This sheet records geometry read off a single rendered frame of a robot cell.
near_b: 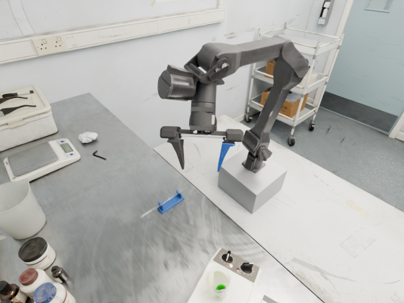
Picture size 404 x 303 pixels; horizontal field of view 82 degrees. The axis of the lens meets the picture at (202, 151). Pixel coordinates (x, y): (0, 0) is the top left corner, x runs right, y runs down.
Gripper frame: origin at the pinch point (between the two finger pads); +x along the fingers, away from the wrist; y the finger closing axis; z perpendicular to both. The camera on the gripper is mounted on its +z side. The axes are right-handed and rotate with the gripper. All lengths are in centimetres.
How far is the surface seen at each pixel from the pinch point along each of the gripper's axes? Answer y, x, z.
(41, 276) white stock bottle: 38, 32, -4
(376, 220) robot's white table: -58, 23, 27
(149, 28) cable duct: 49, -69, 108
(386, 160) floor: -172, 22, 198
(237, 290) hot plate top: -10.3, 30.9, -2.8
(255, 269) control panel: -15.5, 31.0, 6.3
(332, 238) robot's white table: -41, 27, 20
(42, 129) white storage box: 83, -1, 53
